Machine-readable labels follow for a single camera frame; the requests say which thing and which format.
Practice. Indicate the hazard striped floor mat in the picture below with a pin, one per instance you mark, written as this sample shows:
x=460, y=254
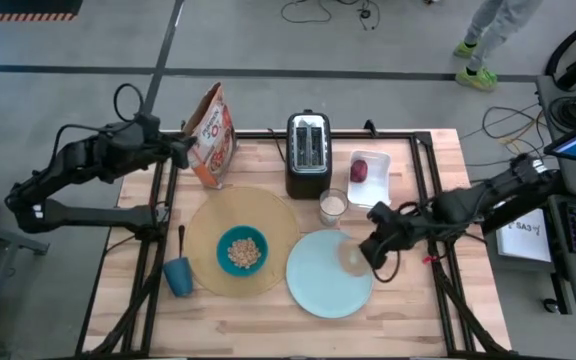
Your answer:
x=18, y=10

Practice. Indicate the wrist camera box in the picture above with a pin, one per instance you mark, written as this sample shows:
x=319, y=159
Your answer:
x=148, y=126
x=380, y=211

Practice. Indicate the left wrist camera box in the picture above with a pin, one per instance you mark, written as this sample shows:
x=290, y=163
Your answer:
x=148, y=126

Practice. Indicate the black table frame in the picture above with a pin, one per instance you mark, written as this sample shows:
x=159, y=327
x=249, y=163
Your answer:
x=440, y=300

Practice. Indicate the black two-slot toaster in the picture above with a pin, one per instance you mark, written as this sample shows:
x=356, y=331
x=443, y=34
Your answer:
x=308, y=185

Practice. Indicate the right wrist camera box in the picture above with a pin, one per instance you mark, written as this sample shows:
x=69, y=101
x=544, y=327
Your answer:
x=380, y=211

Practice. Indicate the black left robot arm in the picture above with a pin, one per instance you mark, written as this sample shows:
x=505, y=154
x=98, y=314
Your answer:
x=68, y=160

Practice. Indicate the light blue plate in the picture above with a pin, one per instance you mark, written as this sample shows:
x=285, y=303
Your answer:
x=323, y=285

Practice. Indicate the white paper sheet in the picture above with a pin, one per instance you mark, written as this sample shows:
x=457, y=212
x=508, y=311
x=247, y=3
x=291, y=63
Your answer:
x=523, y=242

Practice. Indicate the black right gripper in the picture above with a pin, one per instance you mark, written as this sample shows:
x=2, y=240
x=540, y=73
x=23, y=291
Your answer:
x=388, y=237

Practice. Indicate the cereal rings heap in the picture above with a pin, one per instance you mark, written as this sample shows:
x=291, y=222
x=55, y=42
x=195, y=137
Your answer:
x=244, y=252

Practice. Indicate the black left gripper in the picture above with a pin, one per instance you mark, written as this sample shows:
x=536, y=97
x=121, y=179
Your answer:
x=168, y=150

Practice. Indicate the pumpkin O's cereal box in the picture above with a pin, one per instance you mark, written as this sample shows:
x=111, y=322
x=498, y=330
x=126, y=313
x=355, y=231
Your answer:
x=213, y=145

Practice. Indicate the round woven beige placemat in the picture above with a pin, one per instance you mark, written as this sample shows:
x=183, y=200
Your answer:
x=248, y=210

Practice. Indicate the dark red round fruit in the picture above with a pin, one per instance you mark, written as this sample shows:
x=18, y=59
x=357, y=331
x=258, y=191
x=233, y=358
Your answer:
x=359, y=170

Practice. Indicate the clear drinking glass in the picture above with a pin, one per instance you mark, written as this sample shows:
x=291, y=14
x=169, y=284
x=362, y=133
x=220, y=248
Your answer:
x=333, y=206

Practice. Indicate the teal bowl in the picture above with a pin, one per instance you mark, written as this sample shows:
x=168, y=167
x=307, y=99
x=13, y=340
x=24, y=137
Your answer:
x=225, y=260

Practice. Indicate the white plastic tray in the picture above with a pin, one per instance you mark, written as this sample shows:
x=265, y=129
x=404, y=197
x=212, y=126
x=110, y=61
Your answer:
x=375, y=187

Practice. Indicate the person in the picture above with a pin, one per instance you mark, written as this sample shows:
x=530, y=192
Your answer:
x=493, y=30

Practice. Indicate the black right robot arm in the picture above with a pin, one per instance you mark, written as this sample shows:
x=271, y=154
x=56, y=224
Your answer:
x=493, y=195

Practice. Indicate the black spoon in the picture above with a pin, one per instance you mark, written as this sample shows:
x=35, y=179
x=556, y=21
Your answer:
x=181, y=240

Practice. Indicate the blue plastic cup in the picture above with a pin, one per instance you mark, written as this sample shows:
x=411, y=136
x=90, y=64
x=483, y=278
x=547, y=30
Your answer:
x=178, y=277

